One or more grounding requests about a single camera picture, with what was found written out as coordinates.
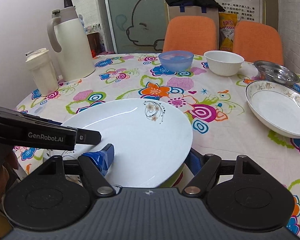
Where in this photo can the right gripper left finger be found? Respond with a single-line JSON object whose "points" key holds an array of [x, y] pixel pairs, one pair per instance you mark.
{"points": [[95, 166]]}

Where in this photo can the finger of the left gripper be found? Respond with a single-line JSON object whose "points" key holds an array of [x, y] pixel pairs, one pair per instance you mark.
{"points": [[88, 137]]}

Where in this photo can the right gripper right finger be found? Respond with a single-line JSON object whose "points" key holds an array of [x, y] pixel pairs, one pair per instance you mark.
{"points": [[204, 168]]}

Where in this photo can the large white floral plate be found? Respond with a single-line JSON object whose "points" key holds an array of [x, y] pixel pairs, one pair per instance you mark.
{"points": [[151, 140]]}

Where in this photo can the gold rimmed white plate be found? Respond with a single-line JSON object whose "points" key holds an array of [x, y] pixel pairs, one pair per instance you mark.
{"points": [[276, 106]]}

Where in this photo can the white ceramic bowl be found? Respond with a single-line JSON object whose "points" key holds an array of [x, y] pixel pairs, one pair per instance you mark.
{"points": [[223, 63]]}

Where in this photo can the blue translucent plastic bowl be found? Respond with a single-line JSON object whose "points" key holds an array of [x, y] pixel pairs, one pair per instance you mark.
{"points": [[176, 60]]}

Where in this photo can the stainless steel bowl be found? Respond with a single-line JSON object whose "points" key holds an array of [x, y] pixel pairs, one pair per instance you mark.
{"points": [[276, 73]]}

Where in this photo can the person's left hand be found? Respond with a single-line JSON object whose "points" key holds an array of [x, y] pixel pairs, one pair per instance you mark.
{"points": [[11, 159]]}

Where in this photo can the floral tablecloth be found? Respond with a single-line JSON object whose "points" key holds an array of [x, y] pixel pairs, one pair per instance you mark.
{"points": [[215, 106]]}

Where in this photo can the small cream bottle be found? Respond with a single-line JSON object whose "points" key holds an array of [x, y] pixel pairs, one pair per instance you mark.
{"points": [[40, 65]]}

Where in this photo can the cream thermos jug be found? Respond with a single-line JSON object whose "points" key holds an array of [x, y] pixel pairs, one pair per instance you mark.
{"points": [[70, 44]]}

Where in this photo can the left orange chair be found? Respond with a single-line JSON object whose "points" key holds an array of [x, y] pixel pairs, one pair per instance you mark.
{"points": [[196, 34]]}

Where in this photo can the orange chair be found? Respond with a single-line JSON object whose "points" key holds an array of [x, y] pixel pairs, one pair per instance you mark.
{"points": [[196, 34], [257, 42]]}

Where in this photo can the glass door with rabbit drawing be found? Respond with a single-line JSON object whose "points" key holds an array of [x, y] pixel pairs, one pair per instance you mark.
{"points": [[137, 26]]}

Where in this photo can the right orange chair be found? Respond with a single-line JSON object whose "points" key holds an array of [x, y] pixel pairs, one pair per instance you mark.
{"points": [[257, 42]]}

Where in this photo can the yellow snack bag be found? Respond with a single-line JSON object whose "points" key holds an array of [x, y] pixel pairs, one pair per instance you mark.
{"points": [[227, 23]]}

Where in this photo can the black cloth on box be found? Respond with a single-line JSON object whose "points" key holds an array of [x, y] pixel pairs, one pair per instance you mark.
{"points": [[199, 3]]}

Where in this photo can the cardboard box with blue handles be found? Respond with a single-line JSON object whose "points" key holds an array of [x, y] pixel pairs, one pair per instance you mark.
{"points": [[211, 13]]}

